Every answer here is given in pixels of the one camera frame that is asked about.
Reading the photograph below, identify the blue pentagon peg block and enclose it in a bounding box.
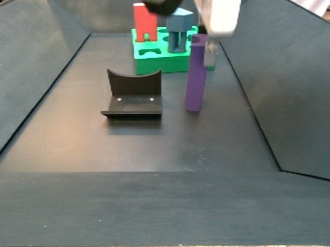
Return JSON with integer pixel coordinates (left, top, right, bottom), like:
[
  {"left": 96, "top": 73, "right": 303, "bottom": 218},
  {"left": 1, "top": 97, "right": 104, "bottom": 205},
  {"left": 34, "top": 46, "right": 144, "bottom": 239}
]
[{"left": 165, "top": 8, "right": 193, "bottom": 53}]

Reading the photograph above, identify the black curved fixture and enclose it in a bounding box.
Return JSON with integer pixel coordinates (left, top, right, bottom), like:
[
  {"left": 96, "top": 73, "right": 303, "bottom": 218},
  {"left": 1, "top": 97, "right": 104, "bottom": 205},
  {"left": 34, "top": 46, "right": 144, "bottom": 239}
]
[{"left": 100, "top": 69, "right": 163, "bottom": 118}]

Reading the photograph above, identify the red arch block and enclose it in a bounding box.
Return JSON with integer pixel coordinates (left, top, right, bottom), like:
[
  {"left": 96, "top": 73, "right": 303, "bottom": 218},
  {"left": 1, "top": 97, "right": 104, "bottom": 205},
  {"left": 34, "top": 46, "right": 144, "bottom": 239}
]
[{"left": 132, "top": 3, "right": 157, "bottom": 42}]

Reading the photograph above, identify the purple arch block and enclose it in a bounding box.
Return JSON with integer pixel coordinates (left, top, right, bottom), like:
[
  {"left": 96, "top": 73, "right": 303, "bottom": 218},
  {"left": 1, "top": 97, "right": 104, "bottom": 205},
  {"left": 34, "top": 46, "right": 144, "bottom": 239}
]
[{"left": 185, "top": 34, "right": 207, "bottom": 112}]

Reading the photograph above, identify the green shape sorter base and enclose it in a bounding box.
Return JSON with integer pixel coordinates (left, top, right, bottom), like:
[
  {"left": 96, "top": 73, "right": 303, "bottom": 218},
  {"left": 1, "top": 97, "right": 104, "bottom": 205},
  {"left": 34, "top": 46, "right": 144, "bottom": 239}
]
[{"left": 129, "top": 25, "right": 216, "bottom": 76}]

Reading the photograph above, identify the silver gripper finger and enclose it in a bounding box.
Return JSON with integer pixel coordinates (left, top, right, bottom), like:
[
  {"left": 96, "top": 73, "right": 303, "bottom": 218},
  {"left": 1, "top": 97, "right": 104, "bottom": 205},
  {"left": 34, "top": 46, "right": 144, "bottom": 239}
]
[{"left": 203, "top": 38, "right": 216, "bottom": 67}]

